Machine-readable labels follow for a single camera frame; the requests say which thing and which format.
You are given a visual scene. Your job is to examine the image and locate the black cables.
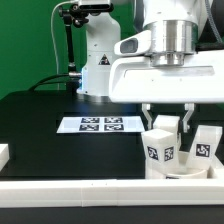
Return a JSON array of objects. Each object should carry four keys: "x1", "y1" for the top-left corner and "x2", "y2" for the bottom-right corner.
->
[{"x1": 28, "y1": 73, "x2": 72, "y2": 92}]

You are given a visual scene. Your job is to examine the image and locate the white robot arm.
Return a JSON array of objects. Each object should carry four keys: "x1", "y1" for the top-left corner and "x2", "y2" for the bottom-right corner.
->
[{"x1": 81, "y1": 0, "x2": 224, "y2": 122}]

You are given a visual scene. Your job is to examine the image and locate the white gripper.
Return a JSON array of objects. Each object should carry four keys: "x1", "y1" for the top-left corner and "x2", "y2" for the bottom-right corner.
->
[{"x1": 109, "y1": 50, "x2": 224, "y2": 132}]

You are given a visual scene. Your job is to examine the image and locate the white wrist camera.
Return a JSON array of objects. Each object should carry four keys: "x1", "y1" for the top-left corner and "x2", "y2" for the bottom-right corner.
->
[{"x1": 114, "y1": 30, "x2": 151, "y2": 56}]

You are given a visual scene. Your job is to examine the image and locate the white front fence bar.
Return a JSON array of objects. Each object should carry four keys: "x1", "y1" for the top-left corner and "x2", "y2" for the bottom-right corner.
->
[{"x1": 0, "y1": 179, "x2": 224, "y2": 208}]

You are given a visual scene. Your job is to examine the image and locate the paper sheet with markers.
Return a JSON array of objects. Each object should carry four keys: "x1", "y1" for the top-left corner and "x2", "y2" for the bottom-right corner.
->
[{"x1": 57, "y1": 116, "x2": 144, "y2": 134}]

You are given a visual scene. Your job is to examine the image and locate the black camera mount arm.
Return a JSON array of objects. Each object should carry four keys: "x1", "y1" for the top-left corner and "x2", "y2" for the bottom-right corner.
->
[{"x1": 59, "y1": 0, "x2": 120, "y2": 98}]

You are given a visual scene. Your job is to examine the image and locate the white left fence bar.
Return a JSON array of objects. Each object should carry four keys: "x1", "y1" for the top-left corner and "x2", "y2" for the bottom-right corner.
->
[{"x1": 0, "y1": 144, "x2": 9, "y2": 171}]

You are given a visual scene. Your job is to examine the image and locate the white cable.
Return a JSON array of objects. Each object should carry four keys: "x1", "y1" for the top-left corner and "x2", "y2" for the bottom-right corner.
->
[{"x1": 50, "y1": 0, "x2": 80, "y2": 92}]

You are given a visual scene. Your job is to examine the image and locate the white round stool seat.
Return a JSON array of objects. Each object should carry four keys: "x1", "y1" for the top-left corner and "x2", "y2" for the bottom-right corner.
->
[{"x1": 145, "y1": 150, "x2": 209, "y2": 181}]

